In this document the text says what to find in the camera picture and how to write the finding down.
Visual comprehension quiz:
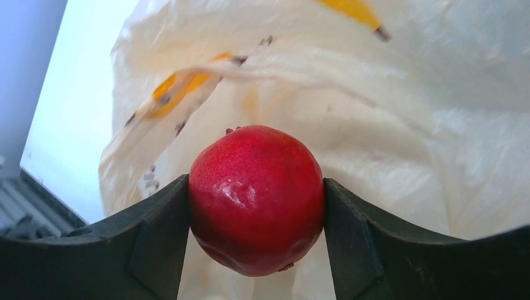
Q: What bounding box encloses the translucent orange plastic bag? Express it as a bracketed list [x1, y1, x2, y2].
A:
[98, 0, 530, 300]

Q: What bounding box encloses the red pomegranate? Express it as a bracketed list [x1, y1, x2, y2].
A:
[188, 125, 325, 277]

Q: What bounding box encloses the aluminium table rail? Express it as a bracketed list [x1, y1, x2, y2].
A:
[1, 157, 87, 240]

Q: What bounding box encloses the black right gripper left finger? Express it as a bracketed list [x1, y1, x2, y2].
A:
[1, 175, 189, 299]

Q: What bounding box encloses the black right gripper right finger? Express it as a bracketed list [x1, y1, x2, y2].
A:
[324, 178, 529, 299]

